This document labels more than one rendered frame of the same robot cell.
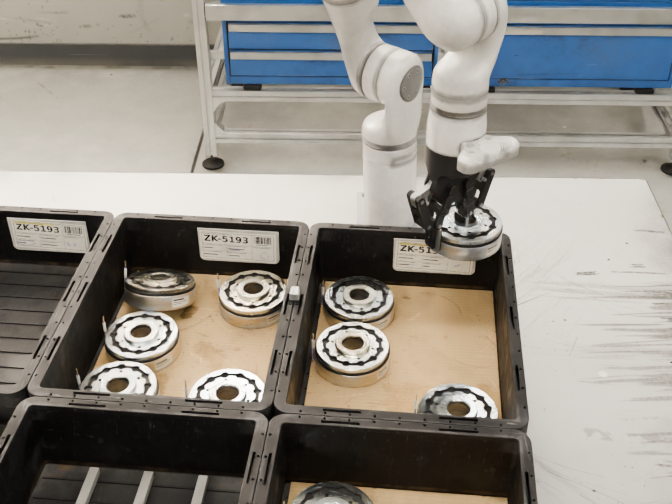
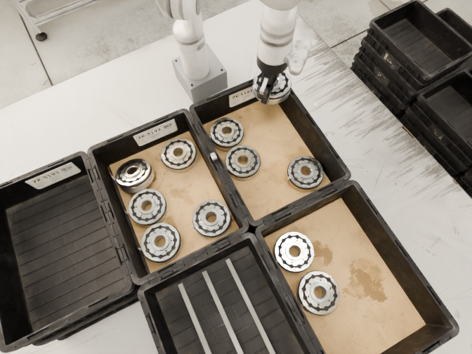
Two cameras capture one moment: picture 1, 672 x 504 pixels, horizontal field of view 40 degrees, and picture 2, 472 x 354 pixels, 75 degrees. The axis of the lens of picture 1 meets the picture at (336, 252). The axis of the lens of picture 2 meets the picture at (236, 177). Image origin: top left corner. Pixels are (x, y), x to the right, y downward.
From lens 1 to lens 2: 0.67 m
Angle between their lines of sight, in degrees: 36
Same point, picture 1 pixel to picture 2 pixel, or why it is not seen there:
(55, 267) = (66, 185)
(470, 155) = (297, 64)
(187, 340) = (165, 192)
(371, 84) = (178, 12)
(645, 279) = not seen: hidden behind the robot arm
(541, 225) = (249, 36)
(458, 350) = (279, 135)
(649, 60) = not seen: outside the picture
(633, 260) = (295, 38)
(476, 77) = (293, 17)
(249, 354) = (197, 185)
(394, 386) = (267, 168)
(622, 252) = not seen: hidden behind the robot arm
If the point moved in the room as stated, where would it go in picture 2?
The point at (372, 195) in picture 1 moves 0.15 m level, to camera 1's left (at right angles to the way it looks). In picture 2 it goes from (190, 66) to (149, 86)
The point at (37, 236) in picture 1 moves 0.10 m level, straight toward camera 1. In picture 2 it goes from (48, 180) to (73, 200)
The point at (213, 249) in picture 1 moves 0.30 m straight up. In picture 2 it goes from (144, 140) to (102, 67)
